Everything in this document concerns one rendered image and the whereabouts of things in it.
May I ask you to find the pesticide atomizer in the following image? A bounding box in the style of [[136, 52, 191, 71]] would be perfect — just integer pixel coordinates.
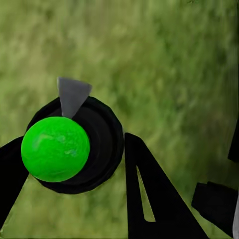
[[21, 76, 125, 194]]

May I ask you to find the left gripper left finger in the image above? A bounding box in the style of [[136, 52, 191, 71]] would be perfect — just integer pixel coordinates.
[[0, 136, 29, 230]]

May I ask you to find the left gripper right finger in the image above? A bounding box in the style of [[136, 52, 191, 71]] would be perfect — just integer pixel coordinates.
[[124, 132, 209, 239]]

